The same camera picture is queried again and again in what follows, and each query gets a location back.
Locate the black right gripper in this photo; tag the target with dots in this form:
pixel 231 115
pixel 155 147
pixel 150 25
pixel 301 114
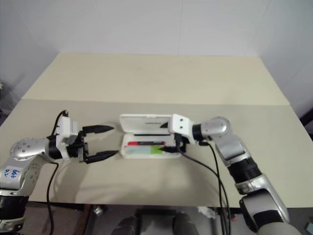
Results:
pixel 182 143

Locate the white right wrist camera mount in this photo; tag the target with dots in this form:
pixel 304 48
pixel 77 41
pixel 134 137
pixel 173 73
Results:
pixel 182 126

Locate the small shiny metal knob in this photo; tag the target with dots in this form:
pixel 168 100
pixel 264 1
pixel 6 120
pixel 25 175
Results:
pixel 100 210

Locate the dark rounded shape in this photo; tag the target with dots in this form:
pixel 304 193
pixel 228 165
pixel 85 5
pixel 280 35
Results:
pixel 127 225
pixel 184 224

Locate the dark metal table frame strut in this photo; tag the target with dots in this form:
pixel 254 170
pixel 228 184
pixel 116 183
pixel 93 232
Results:
pixel 88 220
pixel 218 224

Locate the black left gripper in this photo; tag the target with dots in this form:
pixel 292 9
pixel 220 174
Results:
pixel 77 150

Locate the black marker red cap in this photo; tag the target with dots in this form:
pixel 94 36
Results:
pixel 144 142

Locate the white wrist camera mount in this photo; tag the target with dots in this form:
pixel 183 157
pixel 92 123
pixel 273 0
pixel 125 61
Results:
pixel 182 126
pixel 64 127

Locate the white plastic pencil case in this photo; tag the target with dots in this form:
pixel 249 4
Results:
pixel 137 122

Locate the pale blue eraser green cap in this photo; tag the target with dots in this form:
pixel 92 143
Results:
pixel 139 150

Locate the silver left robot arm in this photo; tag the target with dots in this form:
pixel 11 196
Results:
pixel 27 149

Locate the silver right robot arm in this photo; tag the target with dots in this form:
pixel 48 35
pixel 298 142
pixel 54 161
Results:
pixel 239 151

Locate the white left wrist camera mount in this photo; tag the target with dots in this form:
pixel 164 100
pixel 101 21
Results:
pixel 64 127

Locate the crumpled white paper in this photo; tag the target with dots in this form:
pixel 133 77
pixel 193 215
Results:
pixel 206 212

